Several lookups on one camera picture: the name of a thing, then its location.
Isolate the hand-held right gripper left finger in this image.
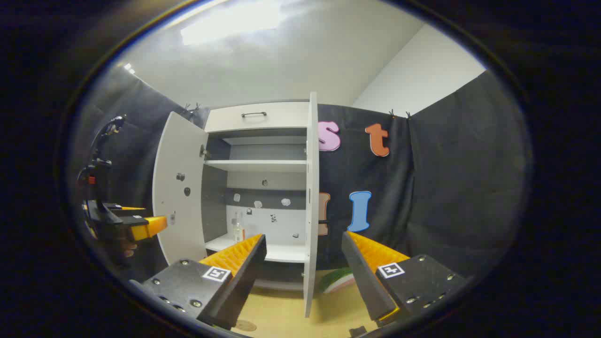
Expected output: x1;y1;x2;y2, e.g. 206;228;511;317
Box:
128;234;268;330

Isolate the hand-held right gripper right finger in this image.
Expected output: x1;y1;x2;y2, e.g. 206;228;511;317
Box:
341;230;469;325

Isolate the white cabinet door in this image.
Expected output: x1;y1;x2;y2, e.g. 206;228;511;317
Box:
302;92;321;319
152;111;210;266

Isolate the clear bottle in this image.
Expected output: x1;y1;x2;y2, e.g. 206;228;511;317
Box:
232;211;246;243

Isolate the white cabinet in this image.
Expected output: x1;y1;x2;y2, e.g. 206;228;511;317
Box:
202;101;311;292

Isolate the white cabinet drawer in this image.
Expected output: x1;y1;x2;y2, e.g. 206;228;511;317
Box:
204;101;310;133

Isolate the toy watermelon slice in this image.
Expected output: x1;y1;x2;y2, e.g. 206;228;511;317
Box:
319;268;355;294

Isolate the black backdrop cloth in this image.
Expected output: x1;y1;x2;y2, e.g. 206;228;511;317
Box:
68;66;533;283

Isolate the ceiling light panel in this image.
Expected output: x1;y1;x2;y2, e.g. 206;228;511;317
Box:
181;5;288;46

